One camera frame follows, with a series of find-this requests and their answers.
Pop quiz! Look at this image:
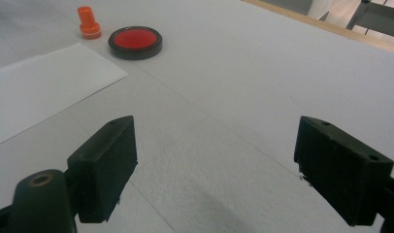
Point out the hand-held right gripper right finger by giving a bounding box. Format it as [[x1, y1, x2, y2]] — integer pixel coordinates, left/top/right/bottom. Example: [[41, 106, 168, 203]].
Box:
[[293, 115, 394, 227]]

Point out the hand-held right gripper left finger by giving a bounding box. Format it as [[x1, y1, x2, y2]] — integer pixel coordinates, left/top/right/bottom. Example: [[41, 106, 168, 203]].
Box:
[[66, 115, 139, 224]]

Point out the round red ink pad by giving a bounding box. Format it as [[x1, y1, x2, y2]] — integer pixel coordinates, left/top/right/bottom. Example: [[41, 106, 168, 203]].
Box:
[[107, 25, 164, 61]]

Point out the orange stamp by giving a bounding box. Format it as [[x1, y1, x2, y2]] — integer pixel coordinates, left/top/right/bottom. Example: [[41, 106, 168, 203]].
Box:
[[77, 6, 103, 41]]

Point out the white paper sheet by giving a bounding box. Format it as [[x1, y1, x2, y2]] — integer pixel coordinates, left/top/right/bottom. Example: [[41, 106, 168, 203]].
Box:
[[0, 43, 129, 150]]

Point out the white table cover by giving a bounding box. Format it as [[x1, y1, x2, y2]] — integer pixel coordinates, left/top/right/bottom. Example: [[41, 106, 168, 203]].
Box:
[[0, 0, 394, 233]]

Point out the white metal desk frame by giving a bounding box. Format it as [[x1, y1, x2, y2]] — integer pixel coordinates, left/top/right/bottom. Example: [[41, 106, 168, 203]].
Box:
[[345, 0, 394, 32]]

